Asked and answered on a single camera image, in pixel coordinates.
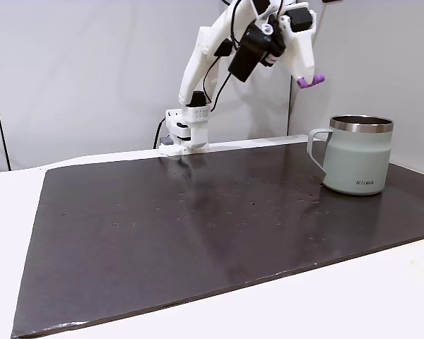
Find pale green steel-rimmed mug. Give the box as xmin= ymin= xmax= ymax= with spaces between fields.
xmin=306 ymin=114 xmax=396 ymax=196

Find dark glossy table mat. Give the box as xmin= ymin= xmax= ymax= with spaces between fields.
xmin=10 ymin=142 xmax=424 ymax=339

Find black camera box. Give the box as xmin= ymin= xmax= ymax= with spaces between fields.
xmin=228 ymin=20 xmax=287 ymax=84

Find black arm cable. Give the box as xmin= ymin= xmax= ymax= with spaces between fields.
xmin=201 ymin=54 xmax=223 ymax=102

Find black camera cable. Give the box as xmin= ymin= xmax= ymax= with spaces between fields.
xmin=207 ymin=72 xmax=233 ymax=113

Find black base power cable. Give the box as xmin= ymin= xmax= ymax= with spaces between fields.
xmin=153 ymin=118 xmax=167 ymax=150

